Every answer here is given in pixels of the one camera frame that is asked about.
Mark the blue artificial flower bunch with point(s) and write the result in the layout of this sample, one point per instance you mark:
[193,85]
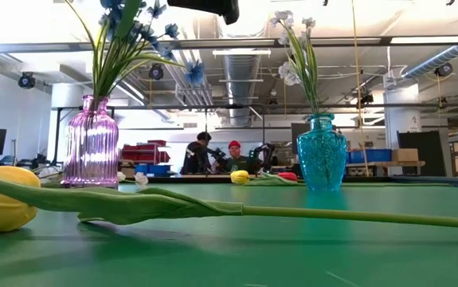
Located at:
[109,68]

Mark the yellow artificial tulip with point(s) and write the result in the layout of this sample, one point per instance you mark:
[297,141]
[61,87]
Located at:
[239,177]
[1,199]

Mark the pink ribbed glass vase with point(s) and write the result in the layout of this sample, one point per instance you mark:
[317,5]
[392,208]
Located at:
[91,147]

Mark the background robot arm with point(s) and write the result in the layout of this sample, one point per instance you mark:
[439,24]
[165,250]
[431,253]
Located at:
[262,153]
[217,156]

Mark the teal embossed glass vase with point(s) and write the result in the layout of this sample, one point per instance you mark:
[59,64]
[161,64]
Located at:
[322,155]

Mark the ceiling light fixture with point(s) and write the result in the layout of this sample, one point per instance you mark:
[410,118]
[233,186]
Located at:
[240,52]

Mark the person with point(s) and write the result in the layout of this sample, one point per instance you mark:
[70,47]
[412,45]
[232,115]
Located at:
[196,157]
[236,159]

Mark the red storage bins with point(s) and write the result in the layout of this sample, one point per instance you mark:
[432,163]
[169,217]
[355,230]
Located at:
[141,153]

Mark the blue storage bins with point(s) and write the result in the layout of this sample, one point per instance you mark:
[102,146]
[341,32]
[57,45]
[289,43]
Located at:
[153,169]

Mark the blue plastic crate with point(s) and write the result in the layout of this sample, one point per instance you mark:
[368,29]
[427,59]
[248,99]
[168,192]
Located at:
[372,155]

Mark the wooden bench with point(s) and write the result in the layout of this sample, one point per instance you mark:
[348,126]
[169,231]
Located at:
[388,163]

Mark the cardboard box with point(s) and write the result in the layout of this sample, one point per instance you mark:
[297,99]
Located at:
[405,155]

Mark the green table mat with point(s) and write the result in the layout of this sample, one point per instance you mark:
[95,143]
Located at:
[252,259]

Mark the black panel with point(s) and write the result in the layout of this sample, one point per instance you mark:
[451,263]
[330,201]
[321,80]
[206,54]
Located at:
[431,153]

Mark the silver ventilation duct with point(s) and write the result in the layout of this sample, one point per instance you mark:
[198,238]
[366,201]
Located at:
[240,91]

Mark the black table frame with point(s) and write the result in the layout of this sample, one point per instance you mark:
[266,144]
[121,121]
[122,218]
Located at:
[196,179]

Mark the silver flexible duct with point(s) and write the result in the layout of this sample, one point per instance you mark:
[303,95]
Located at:
[431,61]

